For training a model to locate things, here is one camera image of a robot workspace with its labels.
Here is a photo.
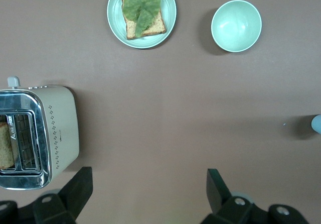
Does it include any pale green plate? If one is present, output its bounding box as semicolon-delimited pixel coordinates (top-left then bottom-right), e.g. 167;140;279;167
107;0;178;50

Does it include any pale green bowl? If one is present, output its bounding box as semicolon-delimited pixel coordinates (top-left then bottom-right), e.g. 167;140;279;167
211;0;263;53

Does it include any brown bread slice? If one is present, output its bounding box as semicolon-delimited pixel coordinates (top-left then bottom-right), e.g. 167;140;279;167
0;122;16;171

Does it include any cream and chrome toaster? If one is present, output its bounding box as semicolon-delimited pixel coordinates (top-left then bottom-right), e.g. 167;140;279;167
0;76;80;191

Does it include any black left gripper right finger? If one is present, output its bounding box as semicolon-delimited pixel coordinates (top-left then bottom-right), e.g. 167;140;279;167
200;168;308;224

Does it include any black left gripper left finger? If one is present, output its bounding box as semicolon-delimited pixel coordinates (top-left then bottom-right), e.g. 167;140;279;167
0;166;94;224

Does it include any green lettuce leaf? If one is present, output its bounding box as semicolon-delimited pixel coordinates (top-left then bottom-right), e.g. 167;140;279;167
122;0;162;38

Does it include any light toast bread slice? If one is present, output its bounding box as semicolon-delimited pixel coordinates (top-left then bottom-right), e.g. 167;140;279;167
121;0;168;40

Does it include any blue plastic cup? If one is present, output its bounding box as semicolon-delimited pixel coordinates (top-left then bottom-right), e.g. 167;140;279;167
310;114;321;135

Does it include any brown table cover cloth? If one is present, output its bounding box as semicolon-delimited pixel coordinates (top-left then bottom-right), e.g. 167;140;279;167
0;0;321;224

